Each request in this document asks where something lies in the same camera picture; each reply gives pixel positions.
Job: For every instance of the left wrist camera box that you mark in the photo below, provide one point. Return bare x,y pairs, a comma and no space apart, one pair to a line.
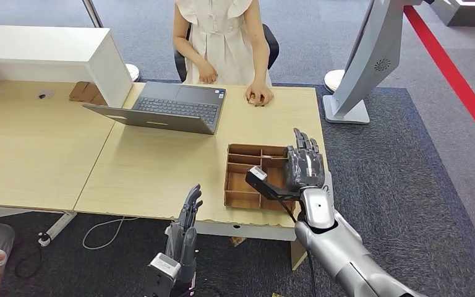
161,270

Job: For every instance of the black white display plinth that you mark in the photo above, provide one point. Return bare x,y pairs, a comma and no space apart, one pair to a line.
471,12

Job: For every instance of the grey kiosk display stand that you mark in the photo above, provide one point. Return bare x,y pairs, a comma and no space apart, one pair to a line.
368,53

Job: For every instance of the guest person's right hand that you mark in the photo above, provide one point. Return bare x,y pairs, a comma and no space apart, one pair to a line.
208,74

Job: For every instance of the guest person's left forearm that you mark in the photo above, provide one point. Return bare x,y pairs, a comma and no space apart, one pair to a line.
261,61

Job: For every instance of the guest person's left hand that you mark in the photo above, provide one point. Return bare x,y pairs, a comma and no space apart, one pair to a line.
262,92

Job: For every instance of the light wood desk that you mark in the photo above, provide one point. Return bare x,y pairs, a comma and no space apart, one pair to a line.
36,155
159,172

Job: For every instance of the small brown floor scrap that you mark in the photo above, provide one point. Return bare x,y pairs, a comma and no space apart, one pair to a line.
237,241

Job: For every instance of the wooden compartment organizer tray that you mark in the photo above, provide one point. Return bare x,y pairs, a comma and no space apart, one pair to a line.
241,184

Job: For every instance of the stanchion with white base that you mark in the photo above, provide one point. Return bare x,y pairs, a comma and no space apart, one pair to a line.
92,12
332,81

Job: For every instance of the brown cardboard piece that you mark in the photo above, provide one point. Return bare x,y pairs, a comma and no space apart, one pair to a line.
86,92

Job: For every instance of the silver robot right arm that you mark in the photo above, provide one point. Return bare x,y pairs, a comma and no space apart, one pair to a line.
336,250

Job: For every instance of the guest person's right forearm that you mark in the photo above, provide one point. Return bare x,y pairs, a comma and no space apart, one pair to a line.
188,53

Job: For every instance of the dark grey floor rug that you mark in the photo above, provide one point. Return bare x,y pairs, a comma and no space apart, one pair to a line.
405,184

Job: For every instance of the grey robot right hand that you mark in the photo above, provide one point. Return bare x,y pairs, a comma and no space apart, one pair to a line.
305,166

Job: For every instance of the white power strip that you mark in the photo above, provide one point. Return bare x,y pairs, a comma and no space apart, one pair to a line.
57,229

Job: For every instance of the black office chair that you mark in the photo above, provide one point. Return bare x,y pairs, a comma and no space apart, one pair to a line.
273,45

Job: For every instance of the guest person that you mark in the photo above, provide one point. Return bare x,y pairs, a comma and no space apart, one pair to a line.
221,45

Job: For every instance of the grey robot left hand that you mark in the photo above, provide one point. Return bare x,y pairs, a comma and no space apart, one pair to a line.
186,237

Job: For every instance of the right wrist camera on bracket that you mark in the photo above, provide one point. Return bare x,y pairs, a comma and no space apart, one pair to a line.
262,180

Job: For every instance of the grey open laptop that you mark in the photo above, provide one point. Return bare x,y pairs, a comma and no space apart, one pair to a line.
176,108

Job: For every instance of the white reception counter shelf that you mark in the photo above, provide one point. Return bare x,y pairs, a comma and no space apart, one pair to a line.
36,45

